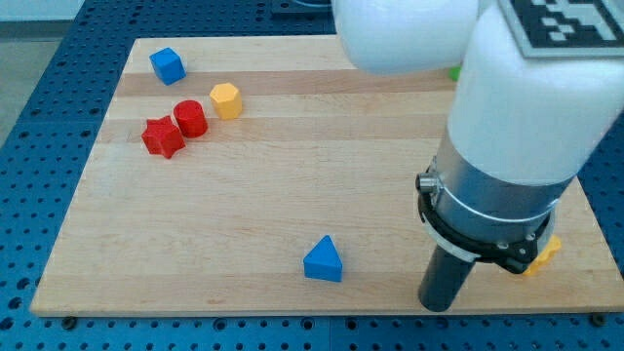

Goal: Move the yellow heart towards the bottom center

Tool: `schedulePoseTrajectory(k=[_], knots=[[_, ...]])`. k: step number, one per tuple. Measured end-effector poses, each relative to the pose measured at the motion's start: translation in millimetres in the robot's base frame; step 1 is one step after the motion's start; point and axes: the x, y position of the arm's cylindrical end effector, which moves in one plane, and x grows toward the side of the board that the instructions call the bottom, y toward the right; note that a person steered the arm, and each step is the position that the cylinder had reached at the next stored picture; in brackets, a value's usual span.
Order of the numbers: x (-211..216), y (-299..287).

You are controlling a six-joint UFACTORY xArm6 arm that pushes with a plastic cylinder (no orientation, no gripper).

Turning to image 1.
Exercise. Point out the red star block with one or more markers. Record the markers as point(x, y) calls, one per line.
point(161, 136)

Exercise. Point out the red cylinder block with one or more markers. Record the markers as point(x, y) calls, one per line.
point(191, 118)

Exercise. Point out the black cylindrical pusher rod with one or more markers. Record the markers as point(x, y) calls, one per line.
point(442, 280)

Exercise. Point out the green block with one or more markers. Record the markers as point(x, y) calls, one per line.
point(454, 73)

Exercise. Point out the blue cube block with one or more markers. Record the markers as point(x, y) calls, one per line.
point(167, 66)

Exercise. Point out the black white fiducial tag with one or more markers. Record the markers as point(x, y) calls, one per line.
point(566, 29)

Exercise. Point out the wooden board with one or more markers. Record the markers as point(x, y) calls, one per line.
point(221, 229)

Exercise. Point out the yellow heart block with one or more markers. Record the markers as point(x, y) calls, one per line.
point(549, 251)

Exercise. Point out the yellow hexagon block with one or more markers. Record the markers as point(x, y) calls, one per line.
point(226, 101)

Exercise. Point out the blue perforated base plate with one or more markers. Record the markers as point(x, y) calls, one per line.
point(44, 152)

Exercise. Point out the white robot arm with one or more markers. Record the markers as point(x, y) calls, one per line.
point(540, 83)

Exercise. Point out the blue triangular block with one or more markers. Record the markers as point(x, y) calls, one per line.
point(323, 262)

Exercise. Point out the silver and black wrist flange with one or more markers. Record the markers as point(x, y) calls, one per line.
point(478, 217)

